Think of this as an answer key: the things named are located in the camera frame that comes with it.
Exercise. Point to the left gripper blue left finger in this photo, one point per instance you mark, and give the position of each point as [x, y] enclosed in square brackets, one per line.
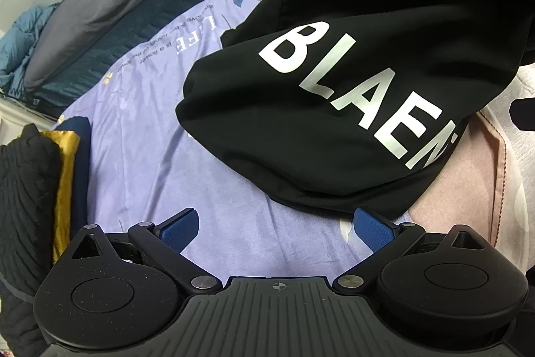
[178, 231]

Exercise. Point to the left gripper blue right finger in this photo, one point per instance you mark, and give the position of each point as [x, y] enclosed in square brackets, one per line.
[373, 229]

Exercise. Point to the black jacket with white lettering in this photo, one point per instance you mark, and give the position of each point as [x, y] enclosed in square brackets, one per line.
[332, 105]

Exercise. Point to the lavender flower-print bed sheet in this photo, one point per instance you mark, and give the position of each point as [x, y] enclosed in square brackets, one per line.
[145, 167]

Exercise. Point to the mustard yellow folded garment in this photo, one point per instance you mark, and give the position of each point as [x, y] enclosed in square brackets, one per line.
[68, 142]

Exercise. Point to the navy blue folded garment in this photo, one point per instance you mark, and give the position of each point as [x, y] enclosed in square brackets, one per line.
[81, 126]

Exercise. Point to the black quilted folded garment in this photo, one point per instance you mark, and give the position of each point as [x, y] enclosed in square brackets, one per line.
[30, 172]

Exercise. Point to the light blue duvet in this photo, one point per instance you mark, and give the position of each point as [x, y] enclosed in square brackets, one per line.
[17, 46]

